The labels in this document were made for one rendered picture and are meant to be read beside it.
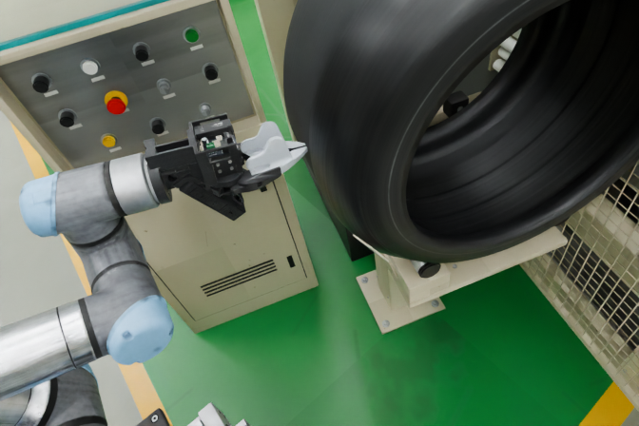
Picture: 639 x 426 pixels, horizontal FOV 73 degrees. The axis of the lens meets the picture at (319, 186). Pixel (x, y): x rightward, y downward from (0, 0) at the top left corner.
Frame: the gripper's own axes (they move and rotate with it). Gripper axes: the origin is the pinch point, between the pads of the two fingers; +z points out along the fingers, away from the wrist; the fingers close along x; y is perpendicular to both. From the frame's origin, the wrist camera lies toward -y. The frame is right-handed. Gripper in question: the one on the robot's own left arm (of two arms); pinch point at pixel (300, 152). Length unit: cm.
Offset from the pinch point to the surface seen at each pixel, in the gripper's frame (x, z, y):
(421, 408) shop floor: -8, 30, -118
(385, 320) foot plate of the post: 24, 32, -116
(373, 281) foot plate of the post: 43, 34, -117
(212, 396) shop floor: 23, -38, -126
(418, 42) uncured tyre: -10.8, 11.1, 19.7
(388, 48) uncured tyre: -9.3, 8.6, 18.8
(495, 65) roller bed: 38, 65, -21
